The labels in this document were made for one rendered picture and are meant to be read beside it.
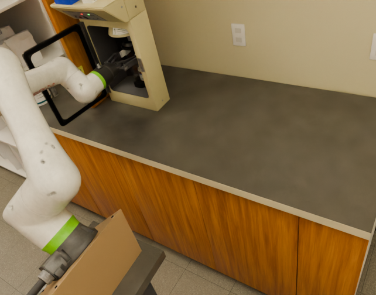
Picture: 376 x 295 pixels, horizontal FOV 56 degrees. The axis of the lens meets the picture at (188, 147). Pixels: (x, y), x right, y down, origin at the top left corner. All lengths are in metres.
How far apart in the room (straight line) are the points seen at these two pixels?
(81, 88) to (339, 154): 1.06
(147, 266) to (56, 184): 0.43
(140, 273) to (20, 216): 0.40
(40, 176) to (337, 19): 1.27
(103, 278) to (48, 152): 0.40
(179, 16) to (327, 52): 0.77
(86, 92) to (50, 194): 0.68
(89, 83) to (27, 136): 0.60
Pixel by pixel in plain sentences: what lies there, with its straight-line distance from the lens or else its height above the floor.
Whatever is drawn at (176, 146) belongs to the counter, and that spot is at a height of 0.94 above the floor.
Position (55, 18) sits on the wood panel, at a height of 1.43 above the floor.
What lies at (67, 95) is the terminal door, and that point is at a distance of 1.80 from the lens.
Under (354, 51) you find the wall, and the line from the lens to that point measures 1.69.
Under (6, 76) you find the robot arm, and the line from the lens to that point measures 1.13.
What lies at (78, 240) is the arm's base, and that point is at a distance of 1.08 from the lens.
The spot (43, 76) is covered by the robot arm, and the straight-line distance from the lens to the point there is 1.48.
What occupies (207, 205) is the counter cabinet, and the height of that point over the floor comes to 0.71.
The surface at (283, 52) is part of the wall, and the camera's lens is 1.78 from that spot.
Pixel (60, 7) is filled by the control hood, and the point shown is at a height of 1.50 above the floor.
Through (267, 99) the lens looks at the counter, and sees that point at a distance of 1.72.
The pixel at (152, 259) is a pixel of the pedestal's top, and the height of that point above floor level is 0.94.
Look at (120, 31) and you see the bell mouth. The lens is 1.68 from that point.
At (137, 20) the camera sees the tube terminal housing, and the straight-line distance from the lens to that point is 1.60.
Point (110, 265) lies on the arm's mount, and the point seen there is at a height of 1.04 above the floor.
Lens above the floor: 1.93
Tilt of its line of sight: 41 degrees down
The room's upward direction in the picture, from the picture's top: 14 degrees counter-clockwise
